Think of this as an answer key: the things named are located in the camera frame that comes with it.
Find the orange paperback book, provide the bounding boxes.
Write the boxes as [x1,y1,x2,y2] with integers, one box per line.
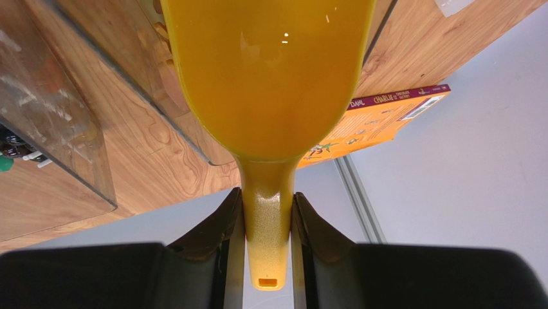
[298,84,451,168]

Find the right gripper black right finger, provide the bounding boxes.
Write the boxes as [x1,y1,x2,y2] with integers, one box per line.
[291,192,547,308]

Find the yellow plastic scoop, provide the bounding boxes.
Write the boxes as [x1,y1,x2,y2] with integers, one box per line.
[161,1,376,291]

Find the clear box of wrapped candies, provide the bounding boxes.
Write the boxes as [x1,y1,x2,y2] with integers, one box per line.
[51,0,399,167]

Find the clear box of lollipops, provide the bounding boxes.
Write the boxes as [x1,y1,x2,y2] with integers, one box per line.
[1,1,117,243]

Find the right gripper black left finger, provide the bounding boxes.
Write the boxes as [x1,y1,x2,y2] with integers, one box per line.
[1,188,245,308]

